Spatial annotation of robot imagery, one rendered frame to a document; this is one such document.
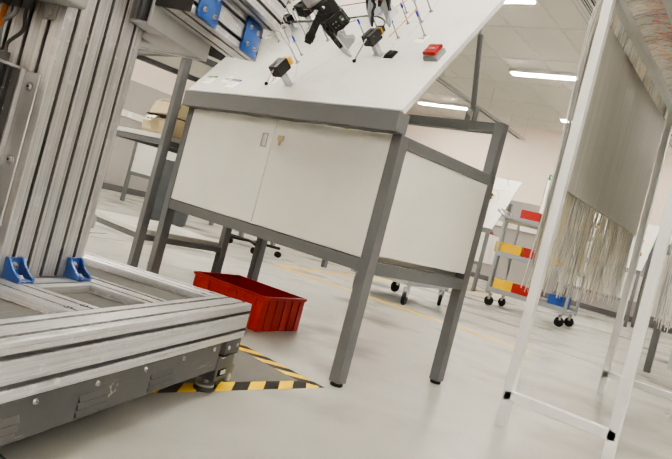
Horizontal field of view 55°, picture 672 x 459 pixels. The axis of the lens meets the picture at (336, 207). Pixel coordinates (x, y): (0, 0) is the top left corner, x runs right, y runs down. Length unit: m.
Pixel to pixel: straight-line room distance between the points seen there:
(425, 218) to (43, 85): 1.28
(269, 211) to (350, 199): 0.38
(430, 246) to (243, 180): 0.76
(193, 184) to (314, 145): 0.68
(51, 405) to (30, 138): 0.52
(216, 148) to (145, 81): 8.29
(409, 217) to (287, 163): 0.50
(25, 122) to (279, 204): 1.14
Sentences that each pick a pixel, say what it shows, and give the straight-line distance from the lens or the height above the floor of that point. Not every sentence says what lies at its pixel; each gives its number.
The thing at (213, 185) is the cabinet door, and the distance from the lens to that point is 2.62.
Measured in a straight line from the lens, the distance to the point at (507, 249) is 7.15.
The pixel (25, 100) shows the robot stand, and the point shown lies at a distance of 1.39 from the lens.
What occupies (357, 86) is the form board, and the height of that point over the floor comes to 0.95.
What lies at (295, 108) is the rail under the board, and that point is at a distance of 2.31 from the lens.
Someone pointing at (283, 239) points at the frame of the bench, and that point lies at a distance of 2.26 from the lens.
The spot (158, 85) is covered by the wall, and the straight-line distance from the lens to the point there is 11.07.
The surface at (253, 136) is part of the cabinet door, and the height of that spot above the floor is 0.72.
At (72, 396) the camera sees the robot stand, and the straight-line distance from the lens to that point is 1.18.
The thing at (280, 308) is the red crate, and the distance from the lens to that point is 2.62.
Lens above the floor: 0.51
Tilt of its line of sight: 1 degrees up
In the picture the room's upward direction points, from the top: 15 degrees clockwise
